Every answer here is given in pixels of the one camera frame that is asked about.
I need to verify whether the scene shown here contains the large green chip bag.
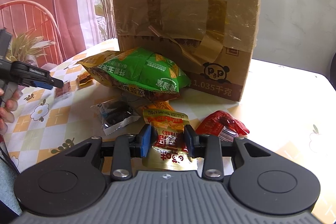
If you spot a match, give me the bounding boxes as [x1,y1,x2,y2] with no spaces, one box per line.
[76,47,192,102]

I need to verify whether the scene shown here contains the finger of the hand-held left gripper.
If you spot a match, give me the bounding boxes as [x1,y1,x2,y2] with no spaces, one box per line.
[10,60,52,79]
[18,78,65,89]

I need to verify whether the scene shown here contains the taped brown cardboard box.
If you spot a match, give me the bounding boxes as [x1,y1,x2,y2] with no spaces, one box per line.
[112,0,264,104]

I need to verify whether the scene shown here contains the person's left hand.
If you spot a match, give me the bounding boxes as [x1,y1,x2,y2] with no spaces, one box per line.
[0,89,22,135]

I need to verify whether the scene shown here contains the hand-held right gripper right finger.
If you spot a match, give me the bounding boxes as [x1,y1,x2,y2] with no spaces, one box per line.
[183,124,271,180]

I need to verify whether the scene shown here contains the red and clear snack packet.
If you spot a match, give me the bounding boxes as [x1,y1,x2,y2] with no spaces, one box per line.
[218,126,240,142]

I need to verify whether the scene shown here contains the amber small snack packet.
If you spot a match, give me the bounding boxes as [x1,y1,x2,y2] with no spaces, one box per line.
[77,72,95,87]

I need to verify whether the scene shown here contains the clear packet of dark cookies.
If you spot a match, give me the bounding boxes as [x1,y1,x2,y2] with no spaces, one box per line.
[91,99,141,137]

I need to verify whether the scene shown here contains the gold and red snack pouch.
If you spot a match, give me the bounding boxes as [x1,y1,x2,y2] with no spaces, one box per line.
[142,108,199,171]

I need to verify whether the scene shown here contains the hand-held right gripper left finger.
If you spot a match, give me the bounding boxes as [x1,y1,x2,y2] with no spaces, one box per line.
[62,124,153,180]

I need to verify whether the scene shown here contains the printed plant and lamp curtain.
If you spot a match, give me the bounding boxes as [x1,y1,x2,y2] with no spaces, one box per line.
[0,0,135,75]

